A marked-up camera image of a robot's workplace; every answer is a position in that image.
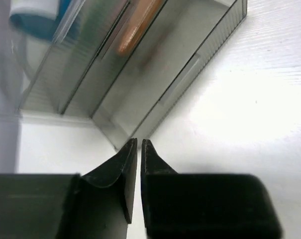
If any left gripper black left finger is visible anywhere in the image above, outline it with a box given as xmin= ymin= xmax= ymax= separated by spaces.
xmin=0 ymin=138 xmax=137 ymax=239

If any blue white small jar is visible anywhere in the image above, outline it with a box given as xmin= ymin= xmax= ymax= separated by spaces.
xmin=9 ymin=0 xmax=71 ymax=41

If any orange highlighter pen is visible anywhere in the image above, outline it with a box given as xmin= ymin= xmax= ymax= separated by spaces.
xmin=117 ymin=0 xmax=164 ymax=56

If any clear acrylic drawer organizer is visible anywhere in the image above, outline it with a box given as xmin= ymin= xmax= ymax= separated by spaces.
xmin=12 ymin=0 xmax=248 ymax=149

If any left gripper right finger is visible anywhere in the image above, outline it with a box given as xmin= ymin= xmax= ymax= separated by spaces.
xmin=140 ymin=139 xmax=282 ymax=239

